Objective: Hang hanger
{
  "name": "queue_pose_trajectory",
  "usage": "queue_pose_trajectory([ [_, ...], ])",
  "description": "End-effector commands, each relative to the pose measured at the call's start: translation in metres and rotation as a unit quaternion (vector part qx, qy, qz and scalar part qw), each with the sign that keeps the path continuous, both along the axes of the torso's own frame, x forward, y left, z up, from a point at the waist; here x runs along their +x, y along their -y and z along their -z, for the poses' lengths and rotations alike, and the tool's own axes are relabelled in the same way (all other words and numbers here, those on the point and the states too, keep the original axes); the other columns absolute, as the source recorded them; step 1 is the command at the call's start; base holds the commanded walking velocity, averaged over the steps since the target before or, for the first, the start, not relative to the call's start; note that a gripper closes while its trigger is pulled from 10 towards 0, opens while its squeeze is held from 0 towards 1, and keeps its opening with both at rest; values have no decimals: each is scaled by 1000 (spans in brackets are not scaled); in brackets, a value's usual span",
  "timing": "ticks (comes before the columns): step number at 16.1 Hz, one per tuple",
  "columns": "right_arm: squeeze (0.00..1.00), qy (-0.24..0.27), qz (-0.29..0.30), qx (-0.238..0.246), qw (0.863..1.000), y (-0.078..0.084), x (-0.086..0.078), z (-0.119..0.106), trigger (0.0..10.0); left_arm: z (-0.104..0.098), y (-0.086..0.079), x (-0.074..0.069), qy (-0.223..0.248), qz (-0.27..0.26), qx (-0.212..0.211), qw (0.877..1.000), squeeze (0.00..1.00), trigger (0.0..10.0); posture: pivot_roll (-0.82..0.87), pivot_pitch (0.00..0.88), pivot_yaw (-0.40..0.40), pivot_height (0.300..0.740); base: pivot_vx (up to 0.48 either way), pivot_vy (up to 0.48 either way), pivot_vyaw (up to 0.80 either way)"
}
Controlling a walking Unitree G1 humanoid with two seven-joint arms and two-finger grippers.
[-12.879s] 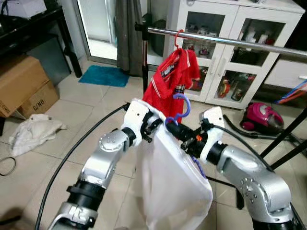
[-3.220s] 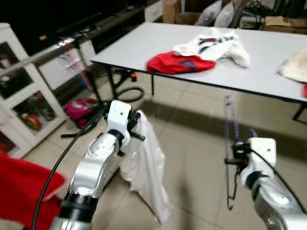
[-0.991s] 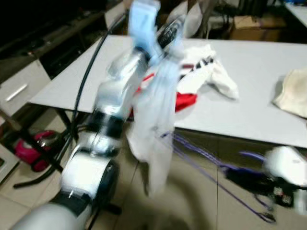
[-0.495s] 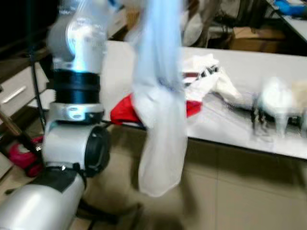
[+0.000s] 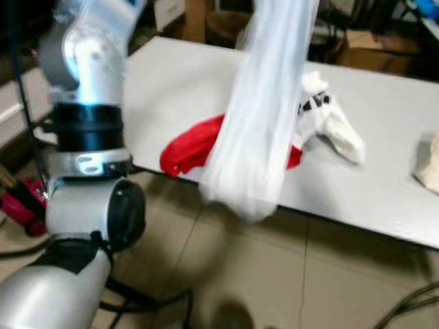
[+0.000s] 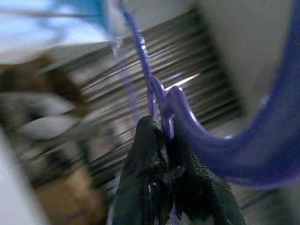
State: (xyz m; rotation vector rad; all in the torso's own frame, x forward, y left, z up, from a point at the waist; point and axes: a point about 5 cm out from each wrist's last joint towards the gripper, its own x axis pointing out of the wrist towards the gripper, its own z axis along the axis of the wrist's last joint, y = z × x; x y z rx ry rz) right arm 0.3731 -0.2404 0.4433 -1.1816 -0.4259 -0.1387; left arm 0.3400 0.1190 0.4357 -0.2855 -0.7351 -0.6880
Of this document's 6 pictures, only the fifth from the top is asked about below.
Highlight white thin shirt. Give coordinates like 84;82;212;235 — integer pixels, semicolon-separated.
199;0;322;223

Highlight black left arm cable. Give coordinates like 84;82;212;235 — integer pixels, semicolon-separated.
7;0;52;203

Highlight large white table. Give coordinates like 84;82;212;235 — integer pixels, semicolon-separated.
120;36;439;249

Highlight brown cardboard box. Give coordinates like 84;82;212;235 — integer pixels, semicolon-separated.
340;29;420;73

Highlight white garment black stripes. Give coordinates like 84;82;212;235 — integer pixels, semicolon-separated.
292;71;368;165

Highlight red garment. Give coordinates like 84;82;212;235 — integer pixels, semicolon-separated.
159;113;304;178

